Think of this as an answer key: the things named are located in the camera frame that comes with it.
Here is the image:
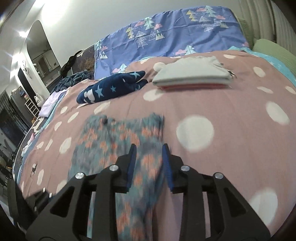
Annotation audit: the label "black garment on headboard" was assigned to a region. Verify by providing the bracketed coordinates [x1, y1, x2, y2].
[60, 50, 82, 78]

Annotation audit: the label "folded pink clothes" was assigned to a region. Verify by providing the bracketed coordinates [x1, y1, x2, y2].
[159, 83, 229, 91]

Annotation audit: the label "dark patterned headboard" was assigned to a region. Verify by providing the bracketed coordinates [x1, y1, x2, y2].
[71, 45, 95, 74]

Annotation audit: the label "pink polka dot bedspread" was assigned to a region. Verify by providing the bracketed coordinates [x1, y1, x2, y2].
[15, 50, 295, 240]

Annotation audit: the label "grey curtain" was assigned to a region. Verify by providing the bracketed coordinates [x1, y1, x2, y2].
[236, 1, 295, 54]

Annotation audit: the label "navy star fleece blanket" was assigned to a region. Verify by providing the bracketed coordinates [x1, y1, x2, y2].
[76, 71, 148, 104]

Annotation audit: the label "green pillow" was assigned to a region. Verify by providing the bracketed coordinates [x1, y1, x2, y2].
[238, 18, 295, 76]

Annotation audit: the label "white bunny figurine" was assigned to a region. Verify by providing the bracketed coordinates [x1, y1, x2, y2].
[34, 93, 45, 107]

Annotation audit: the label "folded white grey clothes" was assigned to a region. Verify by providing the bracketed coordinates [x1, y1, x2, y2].
[152, 56, 233, 87]

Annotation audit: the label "blue tree print sheet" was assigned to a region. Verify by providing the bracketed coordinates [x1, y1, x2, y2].
[94, 6, 248, 79]

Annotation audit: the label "arched wall mirror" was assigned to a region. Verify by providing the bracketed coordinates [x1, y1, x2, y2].
[26, 20, 61, 92]

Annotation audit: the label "teal floral small garment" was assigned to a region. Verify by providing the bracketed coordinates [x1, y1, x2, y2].
[68, 113, 165, 240]

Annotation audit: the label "lavender folded cloth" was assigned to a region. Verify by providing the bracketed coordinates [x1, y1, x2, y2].
[38, 89, 67, 118]

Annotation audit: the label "dark teal fleece blanket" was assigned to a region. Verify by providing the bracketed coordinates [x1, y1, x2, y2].
[50, 70, 93, 94]

